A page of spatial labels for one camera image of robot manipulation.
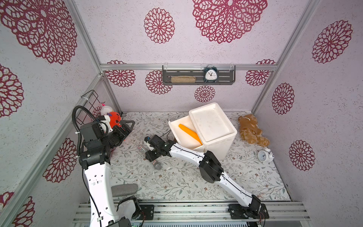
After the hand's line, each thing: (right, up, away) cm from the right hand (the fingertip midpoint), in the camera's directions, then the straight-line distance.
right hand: (147, 154), depth 92 cm
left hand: (-2, +17, -24) cm, 30 cm away
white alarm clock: (+75, 0, -5) cm, 75 cm away
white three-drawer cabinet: (+37, +17, -12) cm, 42 cm away
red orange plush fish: (-20, +23, -3) cm, 30 cm away
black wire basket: (-30, +30, -13) cm, 44 cm away
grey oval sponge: (-9, -17, -15) cm, 24 cm away
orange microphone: (+28, +14, -6) cm, 32 cm away
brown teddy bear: (+70, +14, +4) cm, 71 cm away
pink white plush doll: (-29, +30, +2) cm, 41 cm away
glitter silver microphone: (+8, -6, -6) cm, 11 cm away
